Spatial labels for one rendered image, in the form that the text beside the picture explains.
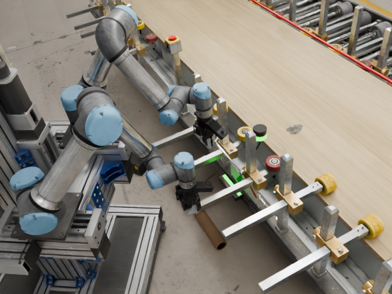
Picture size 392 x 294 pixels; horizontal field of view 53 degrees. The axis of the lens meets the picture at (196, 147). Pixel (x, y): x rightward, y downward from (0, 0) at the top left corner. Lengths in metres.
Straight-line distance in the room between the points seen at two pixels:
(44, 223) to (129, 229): 1.20
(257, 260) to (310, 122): 0.98
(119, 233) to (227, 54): 1.33
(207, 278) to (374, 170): 1.22
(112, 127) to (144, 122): 2.39
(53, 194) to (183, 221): 1.54
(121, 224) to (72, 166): 1.34
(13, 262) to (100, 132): 0.73
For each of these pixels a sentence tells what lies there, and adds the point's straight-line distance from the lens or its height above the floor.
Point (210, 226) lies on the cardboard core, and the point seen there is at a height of 0.08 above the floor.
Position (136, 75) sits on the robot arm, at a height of 1.41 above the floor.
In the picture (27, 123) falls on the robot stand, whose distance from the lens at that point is 1.67.
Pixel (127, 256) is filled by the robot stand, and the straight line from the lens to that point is 2.48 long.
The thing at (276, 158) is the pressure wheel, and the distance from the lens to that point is 1.88.
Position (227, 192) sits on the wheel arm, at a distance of 1.80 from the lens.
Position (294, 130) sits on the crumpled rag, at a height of 0.91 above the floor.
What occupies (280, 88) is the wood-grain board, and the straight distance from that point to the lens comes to 2.31.
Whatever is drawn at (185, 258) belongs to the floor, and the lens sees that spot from 2.64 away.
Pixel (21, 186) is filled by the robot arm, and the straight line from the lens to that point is 1.52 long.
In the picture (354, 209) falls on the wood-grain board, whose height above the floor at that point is 0.90.
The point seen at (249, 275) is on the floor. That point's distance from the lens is 2.55.
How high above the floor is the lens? 2.25
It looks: 43 degrees down
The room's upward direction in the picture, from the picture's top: 9 degrees counter-clockwise
